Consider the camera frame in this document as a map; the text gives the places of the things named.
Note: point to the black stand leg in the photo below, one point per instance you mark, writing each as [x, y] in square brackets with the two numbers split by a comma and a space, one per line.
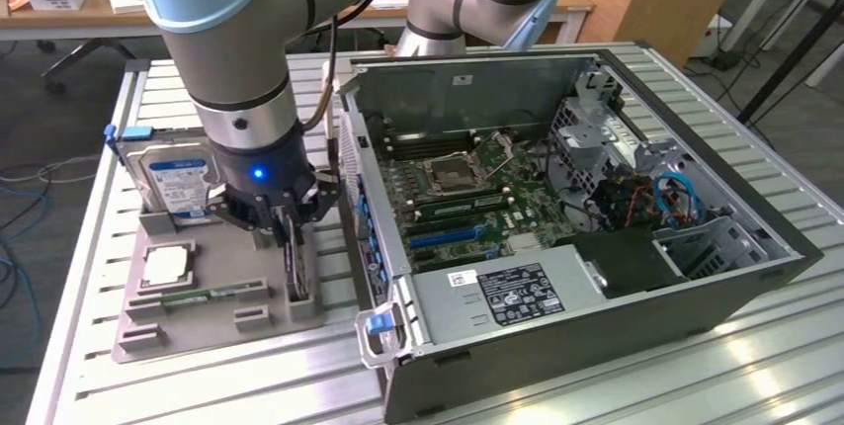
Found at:
[791, 61]

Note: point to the wooden cabinet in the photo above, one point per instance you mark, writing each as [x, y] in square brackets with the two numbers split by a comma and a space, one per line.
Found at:
[659, 0]

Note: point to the grey power supply with label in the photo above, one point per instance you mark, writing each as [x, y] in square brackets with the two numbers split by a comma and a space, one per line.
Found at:
[461, 306]

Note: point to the silver socket cover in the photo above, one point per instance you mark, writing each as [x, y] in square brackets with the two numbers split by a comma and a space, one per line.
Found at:
[504, 155]

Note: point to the black RAM slot white clips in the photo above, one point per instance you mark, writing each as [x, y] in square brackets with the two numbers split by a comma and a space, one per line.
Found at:
[428, 146]
[428, 134]

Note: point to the blue expansion slot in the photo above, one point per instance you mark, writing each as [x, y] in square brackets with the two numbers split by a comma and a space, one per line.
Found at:
[448, 237]

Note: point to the hard disk with blue rails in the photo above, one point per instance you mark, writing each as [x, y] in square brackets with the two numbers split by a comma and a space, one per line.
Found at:
[171, 183]

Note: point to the silver CPU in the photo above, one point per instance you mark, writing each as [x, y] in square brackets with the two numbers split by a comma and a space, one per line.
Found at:
[164, 267]

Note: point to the metal disk bay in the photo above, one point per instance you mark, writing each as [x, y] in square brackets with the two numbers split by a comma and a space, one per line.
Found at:
[712, 247]

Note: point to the wooden desk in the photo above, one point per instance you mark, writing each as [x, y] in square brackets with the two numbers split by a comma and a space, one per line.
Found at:
[65, 20]

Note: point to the thin metal locking lever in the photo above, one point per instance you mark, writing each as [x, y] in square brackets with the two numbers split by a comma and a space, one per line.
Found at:
[508, 160]
[488, 138]

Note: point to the blue card retainer clip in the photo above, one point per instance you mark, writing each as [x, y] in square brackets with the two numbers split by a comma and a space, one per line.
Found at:
[359, 207]

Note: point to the CPU socket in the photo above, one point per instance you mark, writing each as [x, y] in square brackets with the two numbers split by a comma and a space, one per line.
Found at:
[455, 175]

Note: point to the orange packet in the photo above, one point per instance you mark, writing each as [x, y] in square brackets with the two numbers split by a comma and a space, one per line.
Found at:
[16, 0]

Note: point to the black plastic shroud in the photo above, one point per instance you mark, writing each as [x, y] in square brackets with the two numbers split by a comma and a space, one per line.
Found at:
[627, 262]

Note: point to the perforated metal drive cage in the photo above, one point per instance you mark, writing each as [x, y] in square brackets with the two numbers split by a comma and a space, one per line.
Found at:
[580, 148]

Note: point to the graphics card green black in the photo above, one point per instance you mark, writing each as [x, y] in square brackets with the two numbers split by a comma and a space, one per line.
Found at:
[295, 267]

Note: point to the black open PC case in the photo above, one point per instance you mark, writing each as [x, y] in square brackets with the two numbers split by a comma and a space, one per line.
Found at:
[593, 356]

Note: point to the short black expansion slot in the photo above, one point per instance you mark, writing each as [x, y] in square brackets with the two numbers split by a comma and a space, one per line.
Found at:
[435, 257]

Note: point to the blue case latch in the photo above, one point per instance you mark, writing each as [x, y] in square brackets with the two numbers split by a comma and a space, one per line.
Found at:
[377, 324]

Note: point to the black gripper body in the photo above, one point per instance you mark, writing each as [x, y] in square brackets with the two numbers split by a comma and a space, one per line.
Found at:
[260, 173]

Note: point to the grey parts rack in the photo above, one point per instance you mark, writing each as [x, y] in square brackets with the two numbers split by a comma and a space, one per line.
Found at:
[217, 267]

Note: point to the black power adapter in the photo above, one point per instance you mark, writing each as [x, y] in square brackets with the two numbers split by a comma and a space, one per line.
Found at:
[725, 60]

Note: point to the white table frame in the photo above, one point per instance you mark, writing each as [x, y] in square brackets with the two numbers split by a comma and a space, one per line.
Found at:
[759, 2]

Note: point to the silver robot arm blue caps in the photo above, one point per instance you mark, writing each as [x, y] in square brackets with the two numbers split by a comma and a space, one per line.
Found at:
[224, 49]

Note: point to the black chair base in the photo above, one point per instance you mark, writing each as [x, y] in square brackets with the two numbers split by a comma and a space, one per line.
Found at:
[85, 58]

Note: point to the green motherboard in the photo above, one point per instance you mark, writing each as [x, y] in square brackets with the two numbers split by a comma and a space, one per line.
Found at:
[520, 217]

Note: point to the silver finned chipset heatsink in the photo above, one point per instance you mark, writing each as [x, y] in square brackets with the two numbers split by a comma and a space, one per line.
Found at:
[527, 243]

